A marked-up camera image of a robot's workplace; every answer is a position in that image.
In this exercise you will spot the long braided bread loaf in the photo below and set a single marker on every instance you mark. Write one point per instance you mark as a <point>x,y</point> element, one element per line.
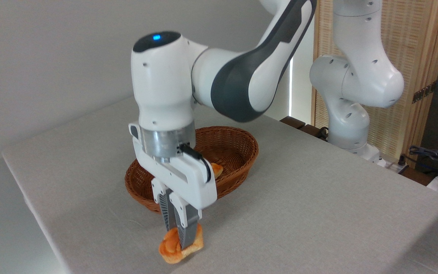
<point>218,170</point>

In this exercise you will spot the round orange bread bun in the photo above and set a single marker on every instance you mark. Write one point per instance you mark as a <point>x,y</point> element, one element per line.
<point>169,247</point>

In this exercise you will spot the dark brown wooden bench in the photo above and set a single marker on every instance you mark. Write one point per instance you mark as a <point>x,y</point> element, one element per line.
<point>295,122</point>

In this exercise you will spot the brown oval wicker basket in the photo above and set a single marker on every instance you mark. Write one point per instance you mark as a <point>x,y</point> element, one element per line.
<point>234,152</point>

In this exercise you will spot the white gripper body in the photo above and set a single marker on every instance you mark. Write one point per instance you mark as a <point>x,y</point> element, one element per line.
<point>188,182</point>

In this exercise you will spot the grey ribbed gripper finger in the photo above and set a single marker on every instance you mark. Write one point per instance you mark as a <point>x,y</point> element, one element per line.
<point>165,209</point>
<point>188,228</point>

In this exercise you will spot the black metal screen hinge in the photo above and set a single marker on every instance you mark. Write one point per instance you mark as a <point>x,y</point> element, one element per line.
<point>424,92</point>

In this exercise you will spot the grey tablecloth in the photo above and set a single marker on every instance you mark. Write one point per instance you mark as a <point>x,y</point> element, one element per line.
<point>318,213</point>

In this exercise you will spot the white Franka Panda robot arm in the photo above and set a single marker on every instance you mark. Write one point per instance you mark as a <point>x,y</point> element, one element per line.
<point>165,83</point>

